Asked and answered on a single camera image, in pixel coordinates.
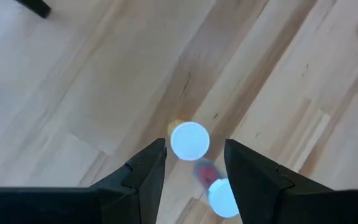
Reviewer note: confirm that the yellow medicine bottle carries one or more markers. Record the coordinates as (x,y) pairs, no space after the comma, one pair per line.
(190,141)

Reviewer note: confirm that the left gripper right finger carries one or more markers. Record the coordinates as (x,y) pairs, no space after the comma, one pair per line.
(275,199)

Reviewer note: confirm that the blue bottle with red pills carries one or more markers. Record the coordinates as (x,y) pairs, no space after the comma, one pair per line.
(221,199)

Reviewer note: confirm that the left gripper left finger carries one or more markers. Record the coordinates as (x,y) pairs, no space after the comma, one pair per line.
(120,199)

